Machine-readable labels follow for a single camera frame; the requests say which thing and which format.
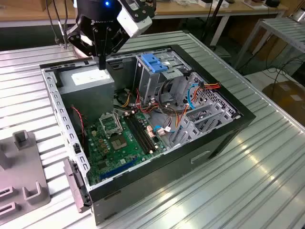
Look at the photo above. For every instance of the grey power supply unit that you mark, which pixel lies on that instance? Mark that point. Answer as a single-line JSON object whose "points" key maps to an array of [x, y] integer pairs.
{"points": [[88, 95]]}

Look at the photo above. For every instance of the CPU socket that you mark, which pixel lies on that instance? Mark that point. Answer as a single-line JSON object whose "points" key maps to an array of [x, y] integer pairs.
{"points": [[110, 125]]}

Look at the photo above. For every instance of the metal slat side table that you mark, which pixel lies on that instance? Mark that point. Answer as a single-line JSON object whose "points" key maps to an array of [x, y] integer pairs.
{"points": [[286, 31]]}

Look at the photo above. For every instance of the blue expansion slot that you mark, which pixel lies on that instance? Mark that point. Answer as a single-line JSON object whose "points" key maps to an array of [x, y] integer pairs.
{"points": [[119, 168]]}

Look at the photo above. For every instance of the cardboard box with label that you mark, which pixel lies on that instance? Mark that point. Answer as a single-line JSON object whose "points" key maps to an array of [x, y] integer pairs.
{"points": [[283, 95]]}

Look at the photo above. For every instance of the wooden desk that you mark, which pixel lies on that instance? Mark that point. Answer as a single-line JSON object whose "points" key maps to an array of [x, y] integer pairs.
{"points": [[23, 14]]}

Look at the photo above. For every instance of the square chipset chip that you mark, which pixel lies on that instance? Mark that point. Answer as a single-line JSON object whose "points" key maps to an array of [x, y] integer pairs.
{"points": [[119, 143]]}

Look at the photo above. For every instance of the grey plastic case bezel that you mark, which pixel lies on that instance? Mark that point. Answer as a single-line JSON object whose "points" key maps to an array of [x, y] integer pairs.
{"points": [[76, 188]]}

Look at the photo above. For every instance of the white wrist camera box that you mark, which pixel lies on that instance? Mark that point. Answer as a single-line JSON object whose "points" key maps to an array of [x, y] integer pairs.
{"points": [[134, 22]]}

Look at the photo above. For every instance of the blue plastic drive latch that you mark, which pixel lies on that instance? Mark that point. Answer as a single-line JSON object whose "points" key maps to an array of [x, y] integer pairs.
{"points": [[152, 62]]}

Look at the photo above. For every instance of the black RAM slot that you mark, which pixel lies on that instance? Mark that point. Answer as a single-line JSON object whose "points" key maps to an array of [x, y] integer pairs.
{"points": [[142, 133], [145, 133], [139, 133], [136, 133]]}

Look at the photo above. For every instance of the black open PC case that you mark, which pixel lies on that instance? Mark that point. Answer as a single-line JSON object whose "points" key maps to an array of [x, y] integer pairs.
{"points": [[166, 171]]}

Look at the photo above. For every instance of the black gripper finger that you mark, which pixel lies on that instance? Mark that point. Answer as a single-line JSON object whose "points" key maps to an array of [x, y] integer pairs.
{"points": [[97, 43], [107, 43]]}

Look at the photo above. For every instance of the salmon SATA port block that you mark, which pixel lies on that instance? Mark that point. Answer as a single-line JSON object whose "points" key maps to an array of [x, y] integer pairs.
{"points": [[150, 131]]}

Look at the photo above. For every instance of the green motherboard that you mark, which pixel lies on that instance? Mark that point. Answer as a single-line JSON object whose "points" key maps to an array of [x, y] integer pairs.
{"points": [[114, 157]]}

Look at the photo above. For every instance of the grey optical drive cage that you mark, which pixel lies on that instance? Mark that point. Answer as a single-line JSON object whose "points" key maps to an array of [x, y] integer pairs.
{"points": [[147, 81]]}

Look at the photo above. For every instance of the grey parts rack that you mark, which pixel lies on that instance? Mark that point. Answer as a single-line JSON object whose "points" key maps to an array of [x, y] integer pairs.
{"points": [[21, 167]]}

